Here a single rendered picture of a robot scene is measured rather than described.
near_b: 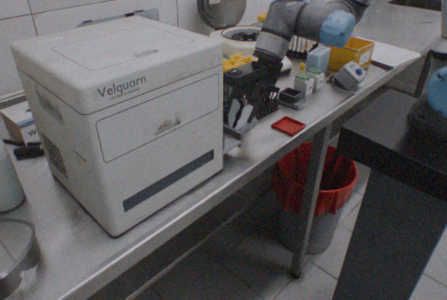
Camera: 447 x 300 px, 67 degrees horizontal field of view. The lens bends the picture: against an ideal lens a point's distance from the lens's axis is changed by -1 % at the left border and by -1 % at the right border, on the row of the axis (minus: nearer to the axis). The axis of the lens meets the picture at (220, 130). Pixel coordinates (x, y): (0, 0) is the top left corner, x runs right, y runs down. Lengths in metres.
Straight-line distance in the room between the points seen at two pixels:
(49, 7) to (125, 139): 0.67
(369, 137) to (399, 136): 0.07
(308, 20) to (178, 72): 0.33
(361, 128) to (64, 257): 0.66
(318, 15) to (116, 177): 0.52
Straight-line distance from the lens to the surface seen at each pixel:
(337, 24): 0.77
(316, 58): 1.20
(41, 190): 0.82
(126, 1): 1.26
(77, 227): 0.71
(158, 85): 0.56
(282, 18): 0.81
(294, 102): 1.04
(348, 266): 1.24
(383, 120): 0.91
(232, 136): 0.82
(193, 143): 0.66
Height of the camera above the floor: 1.36
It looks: 32 degrees down
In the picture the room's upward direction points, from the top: straight up
